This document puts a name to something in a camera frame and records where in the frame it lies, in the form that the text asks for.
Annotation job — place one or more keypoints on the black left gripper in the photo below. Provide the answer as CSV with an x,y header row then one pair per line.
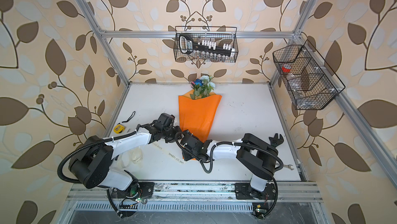
x,y
178,130

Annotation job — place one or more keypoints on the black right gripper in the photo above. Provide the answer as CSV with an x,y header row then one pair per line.
x,y
186,157

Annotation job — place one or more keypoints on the orange wrapping paper sheet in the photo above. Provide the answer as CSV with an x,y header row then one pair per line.
x,y
197,115

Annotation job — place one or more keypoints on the white ribbon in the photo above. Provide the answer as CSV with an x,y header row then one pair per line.
x,y
137,156

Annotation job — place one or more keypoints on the dark pink fake rose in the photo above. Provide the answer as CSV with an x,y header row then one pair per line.
x,y
193,84

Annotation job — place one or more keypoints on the dark blue fake rose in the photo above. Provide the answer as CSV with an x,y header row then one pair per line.
x,y
198,82

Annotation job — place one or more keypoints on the pale blue fake flower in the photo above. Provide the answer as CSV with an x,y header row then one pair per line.
x,y
207,80

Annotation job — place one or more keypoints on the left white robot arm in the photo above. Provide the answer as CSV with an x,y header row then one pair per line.
x,y
91,164

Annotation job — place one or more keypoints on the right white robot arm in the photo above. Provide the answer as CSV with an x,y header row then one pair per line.
x,y
259,157

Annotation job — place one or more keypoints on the yellow tape measure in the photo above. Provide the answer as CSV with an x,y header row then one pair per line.
x,y
120,127

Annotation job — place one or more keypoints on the black adjustable wrench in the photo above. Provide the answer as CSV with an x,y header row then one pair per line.
x,y
276,140

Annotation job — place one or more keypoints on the black socket wrench set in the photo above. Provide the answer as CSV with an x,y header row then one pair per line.
x,y
202,44

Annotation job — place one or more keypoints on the silver small wrench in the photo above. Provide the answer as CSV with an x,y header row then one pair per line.
x,y
289,166

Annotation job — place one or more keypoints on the clear bottle red cap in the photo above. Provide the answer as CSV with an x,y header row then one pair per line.
x,y
297,84

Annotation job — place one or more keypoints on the back black wire basket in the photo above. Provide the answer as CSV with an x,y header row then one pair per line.
x,y
223,31

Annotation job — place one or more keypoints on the black wire basket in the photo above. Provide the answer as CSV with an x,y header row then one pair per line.
x,y
223,31
323,82

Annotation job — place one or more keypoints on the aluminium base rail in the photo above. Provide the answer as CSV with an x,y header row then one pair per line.
x,y
184,196

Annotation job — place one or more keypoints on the right black wire basket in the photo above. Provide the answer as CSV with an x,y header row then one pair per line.
x,y
323,82

